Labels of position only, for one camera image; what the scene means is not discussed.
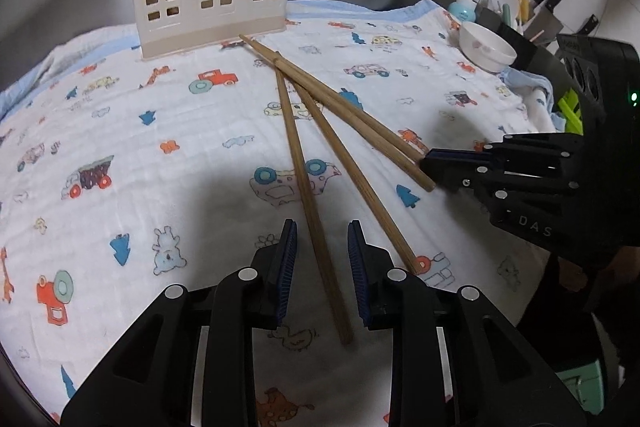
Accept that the black knife block with knives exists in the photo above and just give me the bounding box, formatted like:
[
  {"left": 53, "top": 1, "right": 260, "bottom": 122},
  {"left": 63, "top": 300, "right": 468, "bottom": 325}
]
[{"left": 524, "top": 0, "right": 570, "bottom": 46}]

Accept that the wooden chopstick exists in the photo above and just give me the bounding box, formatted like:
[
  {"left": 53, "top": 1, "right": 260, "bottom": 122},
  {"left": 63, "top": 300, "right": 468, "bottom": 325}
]
[
  {"left": 240, "top": 35, "right": 436, "bottom": 192},
  {"left": 240, "top": 35, "right": 424, "bottom": 161},
  {"left": 295, "top": 84, "right": 420, "bottom": 275},
  {"left": 276, "top": 69, "right": 354, "bottom": 346}
]

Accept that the white printed cloth mat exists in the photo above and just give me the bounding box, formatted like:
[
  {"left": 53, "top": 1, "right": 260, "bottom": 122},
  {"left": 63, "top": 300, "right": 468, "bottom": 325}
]
[{"left": 1, "top": 0, "right": 551, "bottom": 426}]

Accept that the blue soap bottle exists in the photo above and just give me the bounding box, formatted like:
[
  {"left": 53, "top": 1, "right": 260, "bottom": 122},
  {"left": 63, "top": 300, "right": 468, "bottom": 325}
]
[{"left": 448, "top": 0, "right": 480, "bottom": 23}]

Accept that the white ceramic bowl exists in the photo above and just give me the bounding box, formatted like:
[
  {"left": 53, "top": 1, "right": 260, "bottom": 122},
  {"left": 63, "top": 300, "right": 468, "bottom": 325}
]
[{"left": 459, "top": 22, "right": 518, "bottom": 74}]

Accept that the green plastic rack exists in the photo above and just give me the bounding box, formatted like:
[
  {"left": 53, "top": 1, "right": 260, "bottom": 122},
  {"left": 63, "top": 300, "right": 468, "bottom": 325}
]
[{"left": 556, "top": 89, "right": 584, "bottom": 135}]

